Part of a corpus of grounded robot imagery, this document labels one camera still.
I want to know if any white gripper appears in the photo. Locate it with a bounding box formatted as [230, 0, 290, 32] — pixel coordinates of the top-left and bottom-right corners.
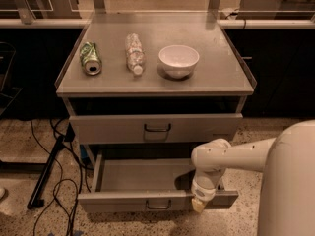
[191, 175, 219, 213]

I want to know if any grey drawer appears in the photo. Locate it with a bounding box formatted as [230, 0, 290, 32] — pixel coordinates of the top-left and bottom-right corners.
[77, 150, 240, 213]
[70, 114, 242, 144]

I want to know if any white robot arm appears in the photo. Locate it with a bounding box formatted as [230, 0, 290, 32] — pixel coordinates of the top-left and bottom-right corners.
[191, 120, 315, 236]

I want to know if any grey top drawer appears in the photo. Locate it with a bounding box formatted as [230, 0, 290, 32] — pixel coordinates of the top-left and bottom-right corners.
[70, 114, 242, 144]

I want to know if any grey drawer cabinet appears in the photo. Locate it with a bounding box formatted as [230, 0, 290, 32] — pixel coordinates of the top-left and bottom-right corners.
[57, 12, 256, 158]

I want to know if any white bowl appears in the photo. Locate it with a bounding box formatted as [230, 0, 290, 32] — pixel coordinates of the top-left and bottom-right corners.
[158, 45, 200, 79]

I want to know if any black floor stand bar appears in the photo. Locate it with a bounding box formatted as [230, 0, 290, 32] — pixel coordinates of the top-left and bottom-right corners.
[27, 136, 63, 209]

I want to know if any clear plastic water bottle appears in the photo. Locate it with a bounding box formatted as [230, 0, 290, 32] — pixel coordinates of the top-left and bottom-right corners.
[125, 33, 146, 77]

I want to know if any crushed green soda can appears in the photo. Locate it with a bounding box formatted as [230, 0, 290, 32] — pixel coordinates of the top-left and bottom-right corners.
[80, 41, 102, 76]

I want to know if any black floor cable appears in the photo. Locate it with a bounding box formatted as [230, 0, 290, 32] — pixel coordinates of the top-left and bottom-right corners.
[30, 118, 93, 236]

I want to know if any white counter rail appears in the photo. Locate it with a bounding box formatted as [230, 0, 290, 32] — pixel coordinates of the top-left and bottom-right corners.
[0, 19, 315, 30]

